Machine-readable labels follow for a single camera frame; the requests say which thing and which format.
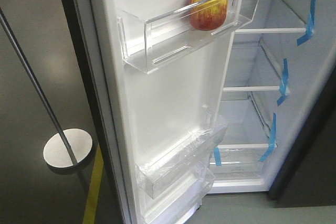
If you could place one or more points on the clear upper door bin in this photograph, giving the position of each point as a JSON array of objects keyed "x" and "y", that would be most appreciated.
[{"x": 149, "y": 45}]

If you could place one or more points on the red yellow apple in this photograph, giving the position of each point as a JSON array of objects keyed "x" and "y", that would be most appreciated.
[{"x": 209, "y": 15}]

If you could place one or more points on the blue tape strip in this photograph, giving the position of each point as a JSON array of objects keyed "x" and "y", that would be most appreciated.
[
  {"x": 217, "y": 156},
  {"x": 310, "y": 24},
  {"x": 271, "y": 140},
  {"x": 284, "y": 83}
]

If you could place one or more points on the clear lower door bin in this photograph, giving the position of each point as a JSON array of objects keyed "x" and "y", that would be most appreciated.
[{"x": 156, "y": 176}]

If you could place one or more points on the clear crisper drawer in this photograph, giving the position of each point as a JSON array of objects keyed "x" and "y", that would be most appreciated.
[{"x": 238, "y": 163}]

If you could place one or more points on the clear door bin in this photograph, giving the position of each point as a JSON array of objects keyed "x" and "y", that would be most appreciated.
[
  {"x": 184, "y": 195},
  {"x": 156, "y": 176},
  {"x": 149, "y": 45}
]

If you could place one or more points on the fridge door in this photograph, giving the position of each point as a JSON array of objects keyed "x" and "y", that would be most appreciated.
[{"x": 139, "y": 116}]

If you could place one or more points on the dark grey fridge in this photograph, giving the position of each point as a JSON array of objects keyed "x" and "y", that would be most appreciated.
[{"x": 253, "y": 77}]

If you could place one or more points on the silver sign stand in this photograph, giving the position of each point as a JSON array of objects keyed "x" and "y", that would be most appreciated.
[{"x": 68, "y": 151}]

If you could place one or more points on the clear bottom door bin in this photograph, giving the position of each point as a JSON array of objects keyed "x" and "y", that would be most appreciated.
[{"x": 184, "y": 195}]

